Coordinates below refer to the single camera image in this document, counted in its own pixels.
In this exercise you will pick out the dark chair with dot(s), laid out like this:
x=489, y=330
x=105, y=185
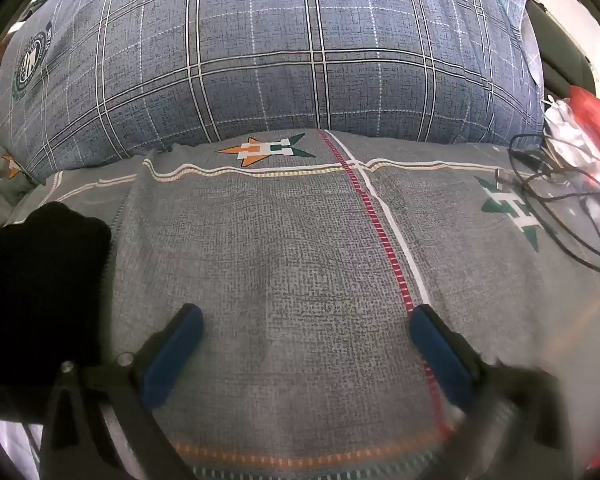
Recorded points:
x=555, y=45

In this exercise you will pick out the white plastic bag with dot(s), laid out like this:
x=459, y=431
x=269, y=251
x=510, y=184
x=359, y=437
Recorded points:
x=565, y=130

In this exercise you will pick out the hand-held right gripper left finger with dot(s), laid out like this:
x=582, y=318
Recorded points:
x=172, y=355

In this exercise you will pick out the grey printed bedsheet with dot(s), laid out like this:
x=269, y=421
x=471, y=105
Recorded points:
x=280, y=260

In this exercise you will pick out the red plastic bag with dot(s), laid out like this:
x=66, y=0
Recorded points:
x=595, y=115

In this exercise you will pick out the black pants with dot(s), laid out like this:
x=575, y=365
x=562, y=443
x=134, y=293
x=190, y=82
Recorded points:
x=35, y=285

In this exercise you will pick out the blue plaid pillow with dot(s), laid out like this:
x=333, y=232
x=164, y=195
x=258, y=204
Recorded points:
x=280, y=50

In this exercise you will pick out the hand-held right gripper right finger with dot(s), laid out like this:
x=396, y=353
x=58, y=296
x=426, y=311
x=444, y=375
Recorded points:
x=440, y=355

